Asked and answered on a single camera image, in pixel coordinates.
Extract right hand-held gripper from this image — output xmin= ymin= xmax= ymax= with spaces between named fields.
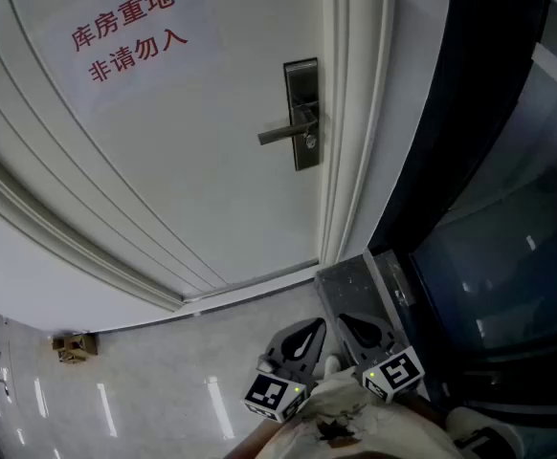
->
xmin=336 ymin=312 xmax=426 ymax=404

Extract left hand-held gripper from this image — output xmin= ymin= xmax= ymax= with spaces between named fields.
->
xmin=243 ymin=317 xmax=328 ymax=424

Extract person's left forearm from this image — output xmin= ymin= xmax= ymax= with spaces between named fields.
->
xmin=223 ymin=419 xmax=282 ymax=459

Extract person's right forearm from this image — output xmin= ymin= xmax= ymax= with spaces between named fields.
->
xmin=400 ymin=390 xmax=450 ymax=427

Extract white door with red sign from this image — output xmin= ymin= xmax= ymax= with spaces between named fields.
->
xmin=0 ymin=0 xmax=404 ymax=313

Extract cream printed shirt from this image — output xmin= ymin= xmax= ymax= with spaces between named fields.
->
xmin=258 ymin=354 xmax=517 ymax=459

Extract small cardboard box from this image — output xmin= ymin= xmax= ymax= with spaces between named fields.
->
xmin=51 ymin=332 xmax=99 ymax=365

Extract dark glass window wall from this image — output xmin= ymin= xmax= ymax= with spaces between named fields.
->
xmin=367 ymin=0 xmax=557 ymax=459

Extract grey metal door handle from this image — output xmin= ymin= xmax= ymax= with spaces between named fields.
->
xmin=257 ymin=107 xmax=319 ymax=146

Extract silver door lever handle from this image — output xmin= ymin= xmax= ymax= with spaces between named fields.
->
xmin=282 ymin=56 xmax=322 ymax=172

